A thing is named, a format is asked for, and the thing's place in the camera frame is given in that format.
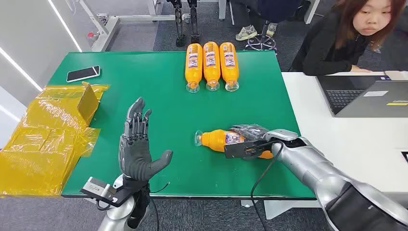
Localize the white metal frame stand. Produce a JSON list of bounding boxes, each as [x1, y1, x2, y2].
[[78, 0, 176, 52]]

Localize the white table base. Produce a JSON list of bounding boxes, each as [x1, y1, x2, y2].
[[264, 199, 321, 220]]

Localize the orange juice bottle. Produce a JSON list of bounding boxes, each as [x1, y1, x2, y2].
[[219, 42, 240, 92], [203, 41, 221, 92], [194, 129, 275, 160], [185, 43, 204, 94]]

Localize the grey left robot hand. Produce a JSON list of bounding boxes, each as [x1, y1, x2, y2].
[[118, 97, 173, 183]]

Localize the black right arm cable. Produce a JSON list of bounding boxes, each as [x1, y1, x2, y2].
[[250, 140, 284, 231]]

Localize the black smartphone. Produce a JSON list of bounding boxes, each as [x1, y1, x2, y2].
[[66, 65, 101, 83]]

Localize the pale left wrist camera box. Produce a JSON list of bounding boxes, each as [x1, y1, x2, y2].
[[79, 177, 119, 208]]

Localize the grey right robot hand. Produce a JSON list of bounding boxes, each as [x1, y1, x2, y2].
[[224, 124, 275, 160]]

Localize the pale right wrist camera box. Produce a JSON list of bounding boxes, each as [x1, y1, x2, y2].
[[264, 129, 299, 142]]

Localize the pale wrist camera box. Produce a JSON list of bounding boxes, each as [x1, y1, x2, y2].
[[264, 129, 299, 142], [79, 177, 119, 208]]

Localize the black and grey humanoid robot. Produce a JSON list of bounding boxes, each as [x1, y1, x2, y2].
[[166, 0, 202, 48]]

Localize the chrome office chair base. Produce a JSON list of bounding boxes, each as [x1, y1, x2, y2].
[[243, 20, 278, 51]]

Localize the green table mat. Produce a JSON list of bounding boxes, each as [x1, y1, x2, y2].
[[48, 51, 316, 199]]

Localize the thin black wire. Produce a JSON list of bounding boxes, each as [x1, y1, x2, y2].
[[150, 181, 171, 194]]

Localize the yellow film wrapped packaging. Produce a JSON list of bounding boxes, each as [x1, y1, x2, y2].
[[0, 81, 111, 197]]

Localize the grey laptop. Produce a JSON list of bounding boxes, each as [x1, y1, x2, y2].
[[316, 75, 408, 118]]

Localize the pale flat device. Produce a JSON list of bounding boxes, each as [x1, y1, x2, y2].
[[384, 70, 408, 81]]

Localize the seated person's legs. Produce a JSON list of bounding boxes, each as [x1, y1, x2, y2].
[[229, 0, 304, 41]]

